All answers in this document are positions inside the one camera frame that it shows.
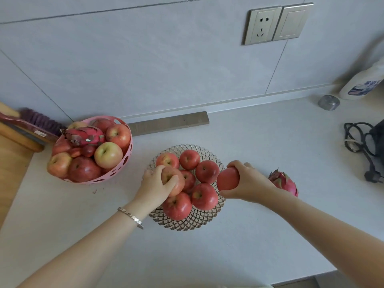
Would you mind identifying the silver bracelet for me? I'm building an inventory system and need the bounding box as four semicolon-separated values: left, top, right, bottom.
117;206;145;230

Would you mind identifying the person's left hand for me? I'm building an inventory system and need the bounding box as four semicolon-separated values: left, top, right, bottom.
131;165;180;218

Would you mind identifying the person's right forearm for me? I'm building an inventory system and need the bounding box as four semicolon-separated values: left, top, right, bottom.
265;188;384;288

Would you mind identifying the short wooden rolling pin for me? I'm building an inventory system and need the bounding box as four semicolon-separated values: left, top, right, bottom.
0;121;45;153

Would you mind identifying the pink perforated plastic bowl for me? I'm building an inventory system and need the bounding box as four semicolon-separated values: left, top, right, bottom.
47;116;134;185

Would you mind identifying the person's right hand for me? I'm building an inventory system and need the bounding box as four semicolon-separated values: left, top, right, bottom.
219;160;284;205

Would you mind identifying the grey metal bar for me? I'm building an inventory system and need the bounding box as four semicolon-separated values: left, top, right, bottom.
127;111;210;137

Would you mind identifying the yellow green apple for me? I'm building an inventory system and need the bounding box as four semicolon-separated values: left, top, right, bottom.
94;142;124;170

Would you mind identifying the whole red apple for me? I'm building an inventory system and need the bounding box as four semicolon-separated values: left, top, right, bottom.
181;170;196;192
191;183;219;211
179;149;201;171
216;167;240;192
162;192;193;222
195;160;220;185

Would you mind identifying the person's left forearm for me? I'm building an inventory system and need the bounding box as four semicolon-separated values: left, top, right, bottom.
16;211;144;288

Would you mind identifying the red handled cleaning brush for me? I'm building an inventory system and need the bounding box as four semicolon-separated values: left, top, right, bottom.
0;108;67;144

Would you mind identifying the large dark red apple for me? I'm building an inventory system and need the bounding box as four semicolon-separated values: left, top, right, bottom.
68;156;102;183

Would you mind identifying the black rounded appliance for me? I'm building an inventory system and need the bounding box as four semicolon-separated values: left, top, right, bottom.
370;118;384;156

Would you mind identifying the pink dragon fruit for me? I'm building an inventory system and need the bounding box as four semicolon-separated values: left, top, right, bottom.
268;168;299;198
61;126;106;147

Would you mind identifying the black cable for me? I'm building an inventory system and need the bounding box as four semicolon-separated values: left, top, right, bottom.
344;122;384;184

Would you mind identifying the peach red apple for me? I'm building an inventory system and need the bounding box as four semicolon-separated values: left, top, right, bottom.
161;166;186;198

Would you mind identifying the clear glass fruit bowl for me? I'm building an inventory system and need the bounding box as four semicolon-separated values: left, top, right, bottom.
142;144;227;232

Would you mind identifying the white wall switch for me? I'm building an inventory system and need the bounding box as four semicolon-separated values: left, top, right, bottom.
272;2;315;42

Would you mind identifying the white container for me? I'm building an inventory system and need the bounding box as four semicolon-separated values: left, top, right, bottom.
339;56;384;101

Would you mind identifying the large wooden cutting board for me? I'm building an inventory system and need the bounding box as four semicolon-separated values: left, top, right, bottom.
0;134;34;228

